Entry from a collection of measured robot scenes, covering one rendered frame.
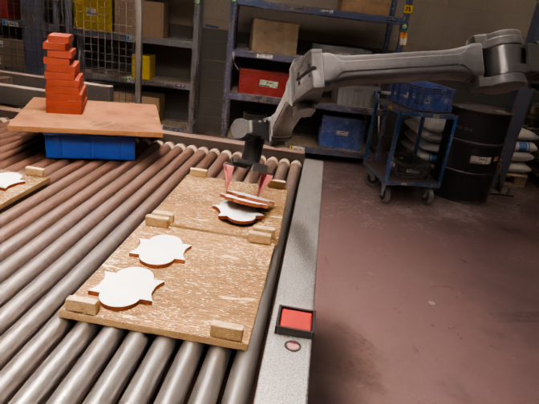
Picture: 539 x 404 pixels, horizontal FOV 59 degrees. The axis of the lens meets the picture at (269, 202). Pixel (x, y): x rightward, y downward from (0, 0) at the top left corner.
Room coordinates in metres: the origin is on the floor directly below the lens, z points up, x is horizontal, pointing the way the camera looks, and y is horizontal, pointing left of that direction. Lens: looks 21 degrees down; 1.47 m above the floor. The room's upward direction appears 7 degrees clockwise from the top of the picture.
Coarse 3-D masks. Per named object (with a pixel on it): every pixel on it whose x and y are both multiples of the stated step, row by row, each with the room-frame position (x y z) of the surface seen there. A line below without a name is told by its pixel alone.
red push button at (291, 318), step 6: (282, 312) 0.80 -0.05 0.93; (288, 312) 0.80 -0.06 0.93; (294, 312) 0.80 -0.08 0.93; (300, 312) 0.81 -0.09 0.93; (282, 318) 0.78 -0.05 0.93; (288, 318) 0.78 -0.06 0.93; (294, 318) 0.78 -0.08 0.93; (300, 318) 0.79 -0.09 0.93; (306, 318) 0.79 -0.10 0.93; (282, 324) 0.76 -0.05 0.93; (288, 324) 0.76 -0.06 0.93; (294, 324) 0.76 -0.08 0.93; (300, 324) 0.77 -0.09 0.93; (306, 324) 0.77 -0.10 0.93
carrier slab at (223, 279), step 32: (128, 256) 0.93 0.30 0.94; (192, 256) 0.97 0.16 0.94; (224, 256) 0.99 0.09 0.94; (256, 256) 1.01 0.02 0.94; (160, 288) 0.82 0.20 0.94; (192, 288) 0.83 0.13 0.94; (224, 288) 0.85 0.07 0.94; (256, 288) 0.86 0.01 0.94; (96, 320) 0.70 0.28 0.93; (128, 320) 0.70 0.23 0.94; (160, 320) 0.72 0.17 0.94; (192, 320) 0.73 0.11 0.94; (224, 320) 0.74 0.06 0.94
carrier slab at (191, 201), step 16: (192, 176) 1.52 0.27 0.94; (176, 192) 1.35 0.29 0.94; (192, 192) 1.37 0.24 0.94; (208, 192) 1.38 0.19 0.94; (224, 192) 1.40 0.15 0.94; (256, 192) 1.44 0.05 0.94; (272, 192) 1.46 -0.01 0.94; (160, 208) 1.21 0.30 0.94; (176, 208) 1.23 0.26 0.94; (192, 208) 1.24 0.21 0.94; (208, 208) 1.26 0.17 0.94; (256, 208) 1.30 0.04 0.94; (272, 208) 1.32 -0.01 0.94; (176, 224) 1.12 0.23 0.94; (192, 224) 1.14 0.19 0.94; (208, 224) 1.15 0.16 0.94; (224, 224) 1.16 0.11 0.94; (240, 224) 1.17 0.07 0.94; (256, 224) 1.19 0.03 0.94; (272, 224) 1.20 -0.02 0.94; (272, 240) 1.11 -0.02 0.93
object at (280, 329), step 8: (280, 312) 0.79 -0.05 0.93; (312, 312) 0.81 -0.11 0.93; (312, 320) 0.79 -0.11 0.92; (280, 328) 0.75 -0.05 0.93; (288, 328) 0.75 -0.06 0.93; (296, 328) 0.75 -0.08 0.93; (312, 328) 0.76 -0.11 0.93; (296, 336) 0.74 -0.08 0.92; (304, 336) 0.74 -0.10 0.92; (312, 336) 0.74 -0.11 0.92
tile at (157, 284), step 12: (108, 276) 0.82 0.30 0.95; (120, 276) 0.83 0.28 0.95; (132, 276) 0.83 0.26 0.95; (144, 276) 0.84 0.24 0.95; (96, 288) 0.78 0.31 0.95; (108, 288) 0.78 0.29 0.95; (120, 288) 0.79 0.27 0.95; (132, 288) 0.79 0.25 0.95; (144, 288) 0.80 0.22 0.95; (156, 288) 0.81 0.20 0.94; (108, 300) 0.74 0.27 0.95; (120, 300) 0.75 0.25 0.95; (132, 300) 0.75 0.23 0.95; (144, 300) 0.76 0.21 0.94
